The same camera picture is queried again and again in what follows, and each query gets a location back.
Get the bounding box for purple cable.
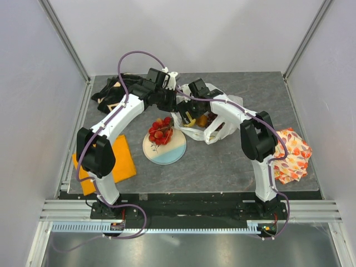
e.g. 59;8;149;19
51;50;169;253
176;87;291;241

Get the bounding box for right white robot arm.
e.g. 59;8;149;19
176;79;278;219

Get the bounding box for white plastic bag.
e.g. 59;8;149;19
171;83;243;145

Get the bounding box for red fake cherry bunch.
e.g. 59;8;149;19
148;117;174;146

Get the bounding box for brown fake kiwi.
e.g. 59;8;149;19
196;115;208;127

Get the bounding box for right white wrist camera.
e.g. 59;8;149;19
178;84;191;96

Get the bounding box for black patterned cloth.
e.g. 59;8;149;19
91;73;144;114

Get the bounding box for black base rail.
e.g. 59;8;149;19
90;192;288;221

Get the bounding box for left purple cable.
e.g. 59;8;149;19
51;50;169;253

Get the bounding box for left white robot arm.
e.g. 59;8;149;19
76;68;179;219

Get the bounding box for yellow fake banana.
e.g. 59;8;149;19
184;111;196;127

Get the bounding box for floral orange cloth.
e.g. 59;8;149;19
274;128;312;184

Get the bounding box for dark red fake grapes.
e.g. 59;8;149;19
206;112;224;131

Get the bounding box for orange folded cloth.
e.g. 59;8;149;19
79;135;137;196

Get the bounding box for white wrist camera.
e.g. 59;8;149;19
162;67;179;91
178;84;191;96

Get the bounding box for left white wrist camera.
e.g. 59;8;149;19
162;67;179;91

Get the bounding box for cream and blue plate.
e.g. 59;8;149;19
142;128;187;165

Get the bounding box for grey stone mat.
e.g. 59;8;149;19
68;71;325;200

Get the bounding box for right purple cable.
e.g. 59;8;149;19
176;87;291;241

